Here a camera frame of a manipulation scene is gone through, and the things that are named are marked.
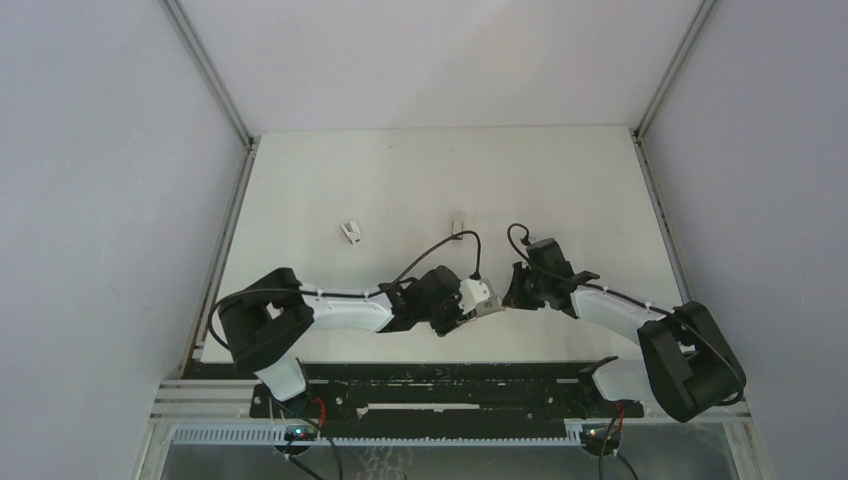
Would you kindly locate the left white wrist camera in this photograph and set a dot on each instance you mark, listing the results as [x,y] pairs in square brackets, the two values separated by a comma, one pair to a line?
[478,298]

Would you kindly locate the green circuit board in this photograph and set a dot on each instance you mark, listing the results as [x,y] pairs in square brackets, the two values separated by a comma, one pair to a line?
[598,436]
[300,433]

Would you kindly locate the left green circuit board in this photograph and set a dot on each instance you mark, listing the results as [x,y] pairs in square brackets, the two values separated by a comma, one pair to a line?
[300,433]

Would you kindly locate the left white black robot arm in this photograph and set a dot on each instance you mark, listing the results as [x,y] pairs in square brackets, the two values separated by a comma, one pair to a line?
[261,323]

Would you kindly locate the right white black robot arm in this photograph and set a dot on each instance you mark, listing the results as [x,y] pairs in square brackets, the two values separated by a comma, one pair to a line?
[686,365]

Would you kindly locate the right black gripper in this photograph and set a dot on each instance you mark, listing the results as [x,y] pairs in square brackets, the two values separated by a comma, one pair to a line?
[516,297]

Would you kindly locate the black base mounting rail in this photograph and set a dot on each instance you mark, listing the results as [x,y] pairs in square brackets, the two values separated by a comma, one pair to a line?
[448,401]

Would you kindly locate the right green circuit board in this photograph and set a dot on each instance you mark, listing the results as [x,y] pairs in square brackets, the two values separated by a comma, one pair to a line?
[598,436]

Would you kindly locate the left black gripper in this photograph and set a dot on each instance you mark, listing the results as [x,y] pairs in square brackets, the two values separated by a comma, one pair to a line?
[441,327]

